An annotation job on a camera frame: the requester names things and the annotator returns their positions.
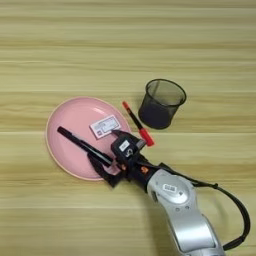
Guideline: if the round pink plate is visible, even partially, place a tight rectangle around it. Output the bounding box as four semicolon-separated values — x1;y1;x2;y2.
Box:
45;96;133;182

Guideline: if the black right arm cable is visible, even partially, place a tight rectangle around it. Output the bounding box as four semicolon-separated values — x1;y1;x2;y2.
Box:
136;159;252;252

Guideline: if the black mesh pen cup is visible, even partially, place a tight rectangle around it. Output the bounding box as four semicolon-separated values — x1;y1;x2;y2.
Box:
137;78;187;130

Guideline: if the small black box white label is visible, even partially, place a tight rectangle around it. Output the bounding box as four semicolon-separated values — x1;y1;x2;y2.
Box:
110;135;147;163

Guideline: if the small white and red box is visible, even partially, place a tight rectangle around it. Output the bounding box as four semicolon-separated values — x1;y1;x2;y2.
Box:
89;114;122;140

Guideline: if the red and black marker pen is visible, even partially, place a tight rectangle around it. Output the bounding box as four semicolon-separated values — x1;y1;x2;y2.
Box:
121;100;156;148

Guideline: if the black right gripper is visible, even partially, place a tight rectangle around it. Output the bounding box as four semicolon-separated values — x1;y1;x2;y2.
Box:
87;129;160;193

